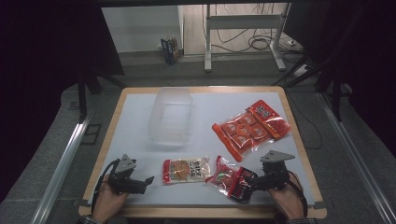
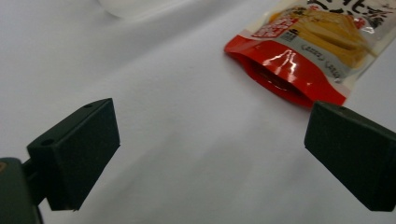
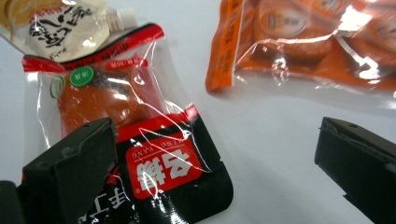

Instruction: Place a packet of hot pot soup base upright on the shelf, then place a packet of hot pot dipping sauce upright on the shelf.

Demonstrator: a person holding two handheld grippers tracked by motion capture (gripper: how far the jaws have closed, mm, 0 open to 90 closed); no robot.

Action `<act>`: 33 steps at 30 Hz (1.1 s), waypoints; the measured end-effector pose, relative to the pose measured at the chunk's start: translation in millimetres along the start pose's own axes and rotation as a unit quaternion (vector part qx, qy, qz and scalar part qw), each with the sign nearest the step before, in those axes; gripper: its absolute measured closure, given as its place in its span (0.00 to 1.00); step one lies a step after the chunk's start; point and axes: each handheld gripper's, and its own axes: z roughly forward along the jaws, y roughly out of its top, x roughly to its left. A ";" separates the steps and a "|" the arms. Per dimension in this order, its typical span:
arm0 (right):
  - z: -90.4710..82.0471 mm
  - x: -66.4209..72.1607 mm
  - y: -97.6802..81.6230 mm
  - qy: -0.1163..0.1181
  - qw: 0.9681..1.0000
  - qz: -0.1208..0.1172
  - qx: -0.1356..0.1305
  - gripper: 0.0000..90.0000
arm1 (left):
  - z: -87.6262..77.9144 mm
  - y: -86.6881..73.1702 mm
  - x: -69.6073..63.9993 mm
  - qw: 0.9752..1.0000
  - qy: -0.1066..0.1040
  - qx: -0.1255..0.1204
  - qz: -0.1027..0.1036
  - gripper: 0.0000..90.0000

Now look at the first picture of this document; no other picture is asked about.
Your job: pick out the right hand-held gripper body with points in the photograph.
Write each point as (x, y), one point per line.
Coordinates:
(275, 174)

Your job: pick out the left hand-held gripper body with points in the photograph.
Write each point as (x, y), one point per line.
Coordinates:
(125, 165)

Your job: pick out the red and black snack packet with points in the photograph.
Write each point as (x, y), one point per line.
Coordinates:
(232, 180)

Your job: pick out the clear plastic container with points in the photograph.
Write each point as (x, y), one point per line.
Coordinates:
(171, 116)

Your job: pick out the person's right hand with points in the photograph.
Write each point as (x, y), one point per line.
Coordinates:
(289, 200)

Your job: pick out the person's left hand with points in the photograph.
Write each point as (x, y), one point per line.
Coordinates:
(107, 203)

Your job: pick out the white and yellow food packet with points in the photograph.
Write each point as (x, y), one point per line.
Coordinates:
(185, 170)

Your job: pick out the dark floor plate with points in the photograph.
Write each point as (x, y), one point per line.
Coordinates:
(91, 134)

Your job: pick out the large orange snack packet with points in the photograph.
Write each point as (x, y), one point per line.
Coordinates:
(249, 129)

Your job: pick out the black stand legs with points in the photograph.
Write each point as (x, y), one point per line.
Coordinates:
(90, 84)

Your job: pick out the black tripod stand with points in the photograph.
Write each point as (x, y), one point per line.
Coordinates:
(311, 71)

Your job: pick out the blue packet on floor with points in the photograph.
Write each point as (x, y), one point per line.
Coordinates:
(170, 49)

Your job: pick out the aluminium rail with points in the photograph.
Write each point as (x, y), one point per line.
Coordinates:
(59, 174)
(358, 161)

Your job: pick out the white metal desk frame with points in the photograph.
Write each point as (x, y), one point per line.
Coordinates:
(243, 21)

